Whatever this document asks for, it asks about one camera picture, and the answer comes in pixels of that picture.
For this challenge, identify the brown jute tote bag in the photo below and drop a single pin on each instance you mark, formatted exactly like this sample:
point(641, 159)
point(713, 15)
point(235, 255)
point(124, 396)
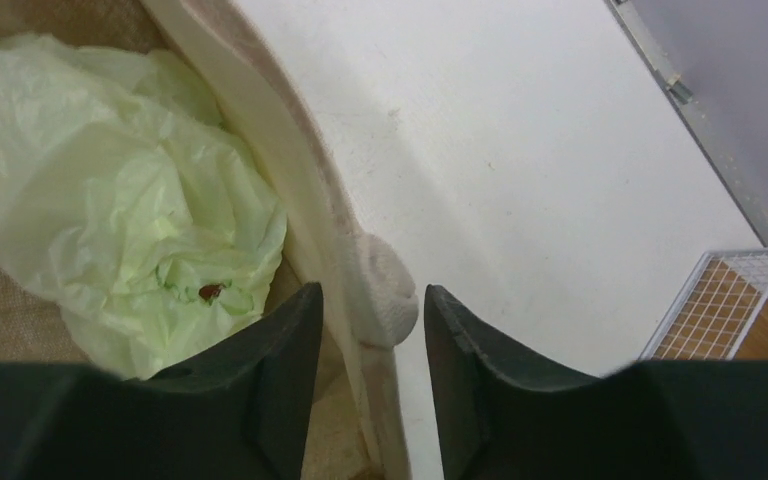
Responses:
point(371, 305)

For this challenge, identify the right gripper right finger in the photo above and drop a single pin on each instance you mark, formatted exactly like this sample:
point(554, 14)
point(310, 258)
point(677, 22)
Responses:
point(504, 411)

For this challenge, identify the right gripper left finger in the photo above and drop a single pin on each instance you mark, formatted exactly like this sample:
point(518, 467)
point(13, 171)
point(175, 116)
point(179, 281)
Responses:
point(238, 410)

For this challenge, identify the green plastic grocery bag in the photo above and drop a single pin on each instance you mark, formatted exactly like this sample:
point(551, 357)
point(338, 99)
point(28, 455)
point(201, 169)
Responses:
point(124, 201)

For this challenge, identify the white wire wooden shelf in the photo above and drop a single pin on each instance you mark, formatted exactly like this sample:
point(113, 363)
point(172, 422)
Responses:
point(721, 312)

